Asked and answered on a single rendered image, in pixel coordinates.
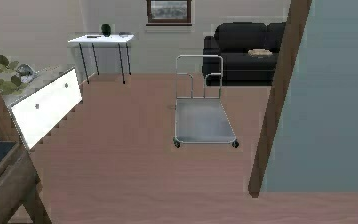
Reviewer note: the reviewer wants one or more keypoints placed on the silver metal platform trolley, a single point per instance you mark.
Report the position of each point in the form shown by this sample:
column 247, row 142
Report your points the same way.
column 203, row 120

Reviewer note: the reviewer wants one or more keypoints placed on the brown wooden table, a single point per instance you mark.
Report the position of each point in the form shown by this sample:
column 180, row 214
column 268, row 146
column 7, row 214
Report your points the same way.
column 7, row 180

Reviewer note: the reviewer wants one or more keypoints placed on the brown wooden door frame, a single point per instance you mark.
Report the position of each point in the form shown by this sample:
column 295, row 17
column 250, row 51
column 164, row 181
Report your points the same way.
column 280, row 96

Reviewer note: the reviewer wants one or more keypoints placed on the dark green round vase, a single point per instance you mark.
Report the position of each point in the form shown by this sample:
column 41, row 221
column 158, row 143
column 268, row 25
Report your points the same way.
column 106, row 29

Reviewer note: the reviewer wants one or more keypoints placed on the white chest of drawers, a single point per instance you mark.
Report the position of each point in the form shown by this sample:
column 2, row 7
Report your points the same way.
column 47, row 105

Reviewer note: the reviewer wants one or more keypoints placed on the green house plant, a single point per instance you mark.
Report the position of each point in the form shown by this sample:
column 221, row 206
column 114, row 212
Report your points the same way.
column 7, row 80

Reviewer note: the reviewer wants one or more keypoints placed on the beige cushion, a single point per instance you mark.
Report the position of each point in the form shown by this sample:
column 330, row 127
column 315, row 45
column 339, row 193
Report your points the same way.
column 260, row 52

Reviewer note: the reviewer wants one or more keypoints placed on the white table with black legs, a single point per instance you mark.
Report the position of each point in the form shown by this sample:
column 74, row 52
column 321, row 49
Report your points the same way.
column 102, row 40

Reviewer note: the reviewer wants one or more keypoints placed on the brown framed window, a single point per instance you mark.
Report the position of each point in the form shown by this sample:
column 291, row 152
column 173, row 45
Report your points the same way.
column 169, row 11

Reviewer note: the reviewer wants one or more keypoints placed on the silver crumpled foil object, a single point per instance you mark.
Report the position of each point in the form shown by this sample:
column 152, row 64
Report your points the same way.
column 26, row 71

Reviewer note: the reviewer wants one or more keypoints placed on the black flat remote control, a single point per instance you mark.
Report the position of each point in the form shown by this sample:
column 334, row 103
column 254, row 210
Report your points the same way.
column 93, row 36

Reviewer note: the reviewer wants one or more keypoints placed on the black sofa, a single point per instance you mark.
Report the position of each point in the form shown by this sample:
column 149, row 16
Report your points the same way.
column 240, row 60

